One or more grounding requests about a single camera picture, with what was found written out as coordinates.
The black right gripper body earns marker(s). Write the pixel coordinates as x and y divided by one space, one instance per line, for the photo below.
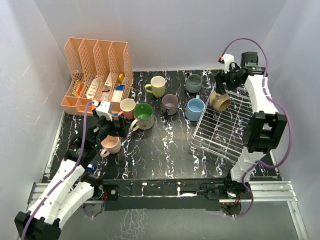
231 79

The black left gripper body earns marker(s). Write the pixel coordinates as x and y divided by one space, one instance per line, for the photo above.
106 127

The tan glazed round mug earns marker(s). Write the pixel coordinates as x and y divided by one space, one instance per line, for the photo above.
219 102

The green-inside mushroom pattern mug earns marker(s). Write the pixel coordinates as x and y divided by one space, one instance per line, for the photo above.
143 117

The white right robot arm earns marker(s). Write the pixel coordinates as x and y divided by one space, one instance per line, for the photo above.
266 125

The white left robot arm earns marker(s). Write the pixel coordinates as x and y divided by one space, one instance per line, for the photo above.
66 192

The light pink mug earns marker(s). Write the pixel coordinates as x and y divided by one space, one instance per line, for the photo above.
111 145

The pink mug white inside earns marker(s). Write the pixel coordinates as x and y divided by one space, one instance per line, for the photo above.
127 108

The dark grey round mug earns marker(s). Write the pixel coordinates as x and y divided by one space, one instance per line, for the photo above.
194 83

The white printed flat box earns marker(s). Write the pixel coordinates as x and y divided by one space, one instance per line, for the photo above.
117 96

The light blue ceramic mug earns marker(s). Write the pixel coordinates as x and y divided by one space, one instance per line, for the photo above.
194 109

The blue white small box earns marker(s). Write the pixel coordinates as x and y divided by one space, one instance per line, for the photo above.
120 88

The white labelled box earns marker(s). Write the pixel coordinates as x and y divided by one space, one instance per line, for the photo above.
92 89

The white red medicine box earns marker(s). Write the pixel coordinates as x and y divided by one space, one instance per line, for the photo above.
108 83

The blue stapler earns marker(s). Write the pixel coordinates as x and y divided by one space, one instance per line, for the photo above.
91 167

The orange red packet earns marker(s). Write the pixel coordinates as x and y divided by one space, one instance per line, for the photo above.
77 89

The yellow small bottle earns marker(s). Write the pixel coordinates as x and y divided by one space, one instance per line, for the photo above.
121 77

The purple ceramic mug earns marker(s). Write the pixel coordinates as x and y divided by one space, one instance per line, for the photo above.
169 104

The yellow-green ceramic mug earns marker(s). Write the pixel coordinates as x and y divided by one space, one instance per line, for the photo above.
156 87

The pink plastic file organizer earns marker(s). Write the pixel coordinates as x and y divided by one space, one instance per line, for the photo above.
89 59

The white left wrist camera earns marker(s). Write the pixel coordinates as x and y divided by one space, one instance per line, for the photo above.
103 111

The white wire dish rack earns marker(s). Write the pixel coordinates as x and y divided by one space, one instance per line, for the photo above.
221 133

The black front mounting rail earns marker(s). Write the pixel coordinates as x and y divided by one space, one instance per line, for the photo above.
170 194

